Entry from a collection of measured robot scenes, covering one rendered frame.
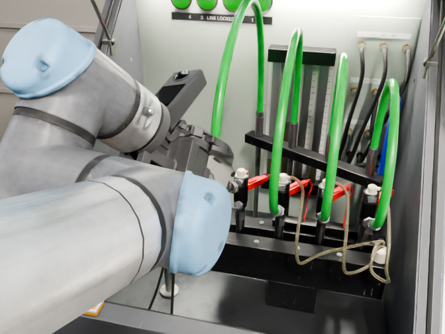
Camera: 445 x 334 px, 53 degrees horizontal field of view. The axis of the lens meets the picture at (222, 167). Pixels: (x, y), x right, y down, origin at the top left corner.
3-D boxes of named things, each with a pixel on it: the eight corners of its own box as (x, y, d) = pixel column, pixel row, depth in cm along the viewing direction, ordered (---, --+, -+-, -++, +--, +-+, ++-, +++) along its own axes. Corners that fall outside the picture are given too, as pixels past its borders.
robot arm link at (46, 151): (44, 257, 33) (98, 121, 35) (-61, 219, 37) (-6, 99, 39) (101, 268, 40) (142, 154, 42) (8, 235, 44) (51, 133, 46)
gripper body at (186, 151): (161, 195, 61) (100, 164, 51) (175, 137, 63) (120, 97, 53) (208, 199, 57) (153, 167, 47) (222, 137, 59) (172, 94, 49)
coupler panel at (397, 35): (334, 154, 105) (353, 18, 90) (335, 147, 108) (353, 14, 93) (392, 160, 103) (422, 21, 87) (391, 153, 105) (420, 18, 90)
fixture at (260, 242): (210, 295, 96) (210, 239, 88) (222, 264, 104) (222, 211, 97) (375, 325, 89) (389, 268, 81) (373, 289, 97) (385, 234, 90)
